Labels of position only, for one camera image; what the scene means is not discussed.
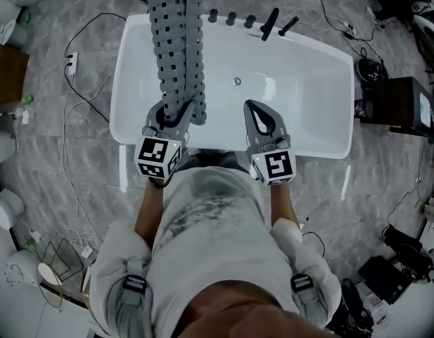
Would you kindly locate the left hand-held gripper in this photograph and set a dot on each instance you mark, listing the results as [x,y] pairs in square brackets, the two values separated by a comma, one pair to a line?
[153,157]

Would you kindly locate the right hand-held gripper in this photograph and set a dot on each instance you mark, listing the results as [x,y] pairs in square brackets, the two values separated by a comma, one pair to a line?
[276,165]

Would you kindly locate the grey perforated bath mat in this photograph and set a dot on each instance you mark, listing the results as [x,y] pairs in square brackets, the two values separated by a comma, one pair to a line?
[171,48]

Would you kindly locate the person's right forearm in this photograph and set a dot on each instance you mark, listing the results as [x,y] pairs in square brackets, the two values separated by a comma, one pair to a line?
[281,206]

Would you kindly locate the person's left forearm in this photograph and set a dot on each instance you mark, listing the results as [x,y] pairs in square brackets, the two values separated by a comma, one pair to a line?
[148,217]

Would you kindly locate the white bathtub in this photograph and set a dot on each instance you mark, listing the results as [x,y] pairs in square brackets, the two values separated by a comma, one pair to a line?
[308,93]

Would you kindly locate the person's black trousers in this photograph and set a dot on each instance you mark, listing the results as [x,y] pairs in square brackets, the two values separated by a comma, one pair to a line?
[216,158]

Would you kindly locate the round metal drain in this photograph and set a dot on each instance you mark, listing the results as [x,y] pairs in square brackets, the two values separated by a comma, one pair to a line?
[237,81]

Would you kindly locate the white power strip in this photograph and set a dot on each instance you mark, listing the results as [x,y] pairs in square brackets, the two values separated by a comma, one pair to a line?
[71,63]
[373,12]
[302,225]

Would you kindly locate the black hand shower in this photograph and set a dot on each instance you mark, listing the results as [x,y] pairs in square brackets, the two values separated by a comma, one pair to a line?
[288,26]

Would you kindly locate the black faucet knob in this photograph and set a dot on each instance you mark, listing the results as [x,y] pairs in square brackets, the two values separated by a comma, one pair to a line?
[249,21]
[213,15]
[231,18]

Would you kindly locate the person's white shirt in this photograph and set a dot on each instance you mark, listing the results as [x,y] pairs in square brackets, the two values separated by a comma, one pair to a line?
[209,245]

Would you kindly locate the dark wooden cabinet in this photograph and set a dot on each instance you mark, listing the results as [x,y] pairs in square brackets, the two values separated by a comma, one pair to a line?
[396,104]

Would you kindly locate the white crumpled paper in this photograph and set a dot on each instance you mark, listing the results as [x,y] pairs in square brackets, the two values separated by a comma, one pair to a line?
[24,114]

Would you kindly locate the brown cardboard box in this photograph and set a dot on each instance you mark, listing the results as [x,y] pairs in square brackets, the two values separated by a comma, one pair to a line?
[7,74]

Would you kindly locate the printed cardboard box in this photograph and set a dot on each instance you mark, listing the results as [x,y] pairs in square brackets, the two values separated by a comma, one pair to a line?
[87,283]

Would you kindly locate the person's chin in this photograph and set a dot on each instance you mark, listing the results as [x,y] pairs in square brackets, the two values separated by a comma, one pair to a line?
[244,312]

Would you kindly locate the black case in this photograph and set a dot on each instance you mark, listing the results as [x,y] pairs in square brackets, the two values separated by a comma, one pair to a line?
[385,280]

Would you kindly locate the racket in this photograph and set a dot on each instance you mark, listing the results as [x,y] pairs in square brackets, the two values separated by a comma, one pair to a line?
[49,282]

